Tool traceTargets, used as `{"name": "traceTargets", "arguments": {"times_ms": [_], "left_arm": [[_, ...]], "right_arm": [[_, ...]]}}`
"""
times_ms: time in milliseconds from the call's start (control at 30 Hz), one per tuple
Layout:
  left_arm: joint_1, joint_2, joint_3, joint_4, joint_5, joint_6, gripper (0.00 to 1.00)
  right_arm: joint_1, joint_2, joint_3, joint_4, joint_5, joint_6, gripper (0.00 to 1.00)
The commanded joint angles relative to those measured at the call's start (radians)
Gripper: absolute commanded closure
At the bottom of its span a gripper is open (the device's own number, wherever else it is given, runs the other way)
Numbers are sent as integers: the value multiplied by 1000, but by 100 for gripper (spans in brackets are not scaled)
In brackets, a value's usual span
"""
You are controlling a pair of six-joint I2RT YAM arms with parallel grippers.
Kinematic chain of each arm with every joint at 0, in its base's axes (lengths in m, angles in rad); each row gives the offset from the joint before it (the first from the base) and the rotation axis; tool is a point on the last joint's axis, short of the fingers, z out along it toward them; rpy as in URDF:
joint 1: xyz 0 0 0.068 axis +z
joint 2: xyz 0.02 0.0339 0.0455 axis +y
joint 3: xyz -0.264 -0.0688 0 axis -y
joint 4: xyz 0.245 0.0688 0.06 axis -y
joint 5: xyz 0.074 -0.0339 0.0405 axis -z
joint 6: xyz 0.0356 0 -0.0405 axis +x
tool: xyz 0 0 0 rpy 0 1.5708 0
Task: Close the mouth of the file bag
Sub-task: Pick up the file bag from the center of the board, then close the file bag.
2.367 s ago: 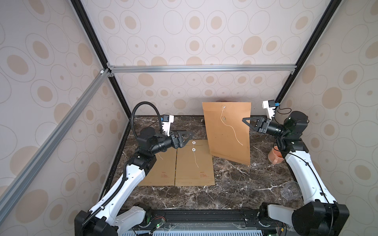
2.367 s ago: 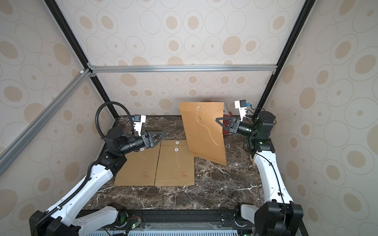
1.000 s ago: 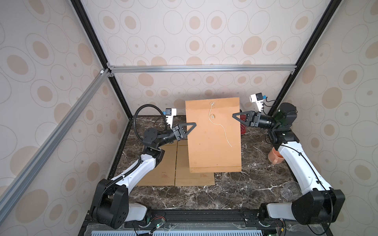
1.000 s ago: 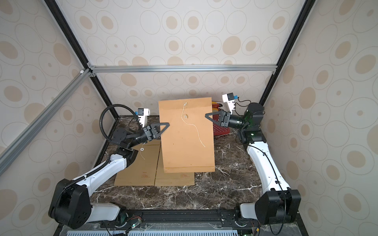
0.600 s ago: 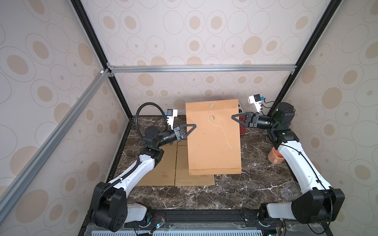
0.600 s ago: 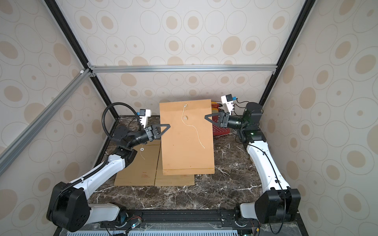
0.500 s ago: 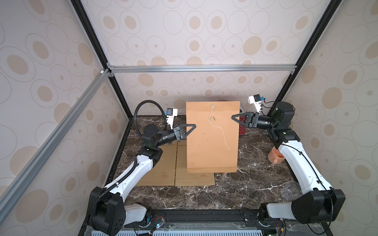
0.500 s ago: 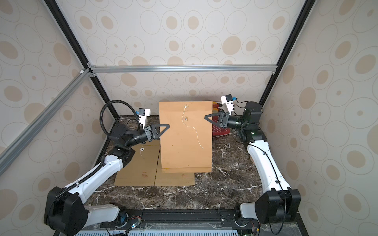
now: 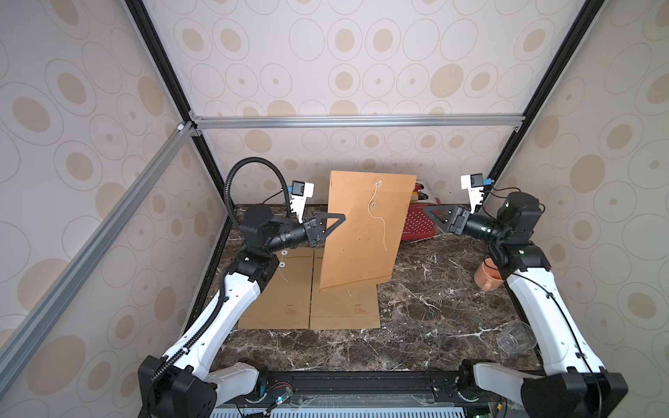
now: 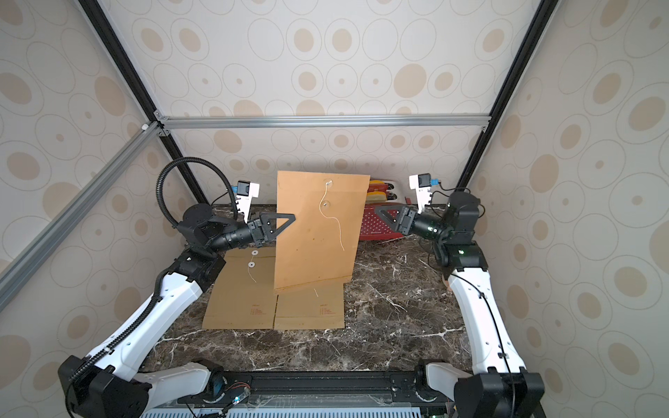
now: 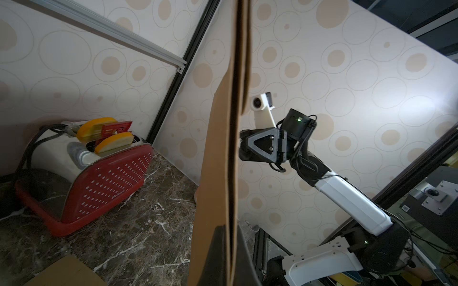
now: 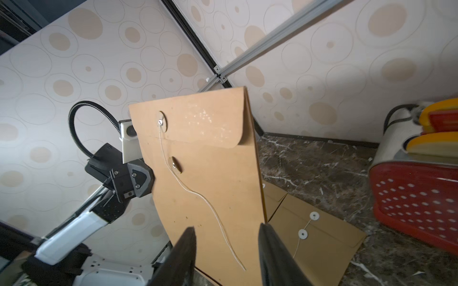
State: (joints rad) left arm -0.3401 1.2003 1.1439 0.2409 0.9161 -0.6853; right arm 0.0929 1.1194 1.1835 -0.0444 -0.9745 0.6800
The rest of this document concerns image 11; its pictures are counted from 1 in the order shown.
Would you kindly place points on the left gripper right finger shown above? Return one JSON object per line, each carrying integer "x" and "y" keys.
{"x": 245, "y": 271}

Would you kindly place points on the rear yellow toast slice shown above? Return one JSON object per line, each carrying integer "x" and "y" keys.
{"x": 92, "y": 129}

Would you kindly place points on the back aluminium rail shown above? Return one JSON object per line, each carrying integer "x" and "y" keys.
{"x": 76, "y": 14}

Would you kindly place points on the yellow toast slice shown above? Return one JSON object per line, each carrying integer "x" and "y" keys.
{"x": 92, "y": 129}
{"x": 113, "y": 142}

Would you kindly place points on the clear plastic cup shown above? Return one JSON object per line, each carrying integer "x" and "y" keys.
{"x": 249, "y": 232}

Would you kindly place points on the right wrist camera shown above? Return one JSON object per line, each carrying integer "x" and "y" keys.
{"x": 262, "y": 106}

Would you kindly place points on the front yellow toast slice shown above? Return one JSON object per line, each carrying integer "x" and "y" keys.
{"x": 113, "y": 142}

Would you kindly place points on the red polka dot toaster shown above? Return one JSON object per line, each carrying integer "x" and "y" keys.
{"x": 68, "y": 185}

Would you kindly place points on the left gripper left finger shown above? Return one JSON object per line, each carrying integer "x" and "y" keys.
{"x": 216, "y": 266}

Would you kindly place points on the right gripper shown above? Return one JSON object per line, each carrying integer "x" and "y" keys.
{"x": 269, "y": 145}

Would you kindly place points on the brown file envelope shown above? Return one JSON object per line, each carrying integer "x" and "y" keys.
{"x": 217, "y": 193}
{"x": 68, "y": 271}

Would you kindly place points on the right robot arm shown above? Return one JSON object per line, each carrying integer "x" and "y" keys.
{"x": 374, "y": 246}

